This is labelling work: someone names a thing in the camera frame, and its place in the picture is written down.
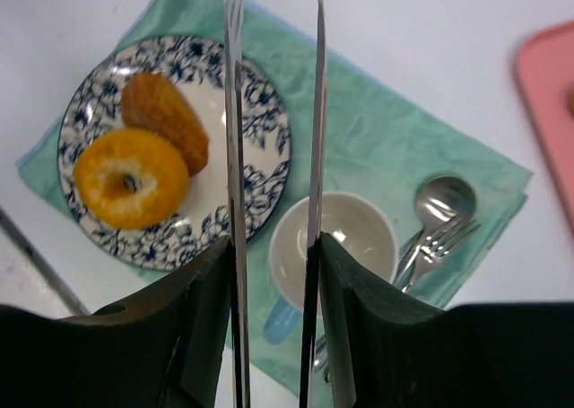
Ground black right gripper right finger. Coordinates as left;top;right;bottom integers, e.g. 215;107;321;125
320;234;573;407

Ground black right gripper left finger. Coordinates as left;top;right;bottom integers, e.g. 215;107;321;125
1;238;231;407

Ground yellow ring donut bread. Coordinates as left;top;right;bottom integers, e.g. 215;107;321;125
74;128;189;230

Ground orange-brown pastry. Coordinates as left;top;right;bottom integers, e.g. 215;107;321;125
120;71;209;176

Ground stainless steel tongs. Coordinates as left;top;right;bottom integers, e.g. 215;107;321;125
222;0;327;407

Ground silver fork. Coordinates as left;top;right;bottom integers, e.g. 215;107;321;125
313;219;483;382

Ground light blue mug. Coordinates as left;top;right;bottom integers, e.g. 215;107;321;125
263;191;399;345

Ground silver spoon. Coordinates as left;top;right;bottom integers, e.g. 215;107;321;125
398;176;478;268

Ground blue floral ceramic plate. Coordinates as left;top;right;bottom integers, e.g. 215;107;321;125
57;35;291;272

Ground pink plastic tray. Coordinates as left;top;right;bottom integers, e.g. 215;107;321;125
515;21;573;225

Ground aluminium rail frame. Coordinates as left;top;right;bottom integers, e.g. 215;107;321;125
1;209;90;315

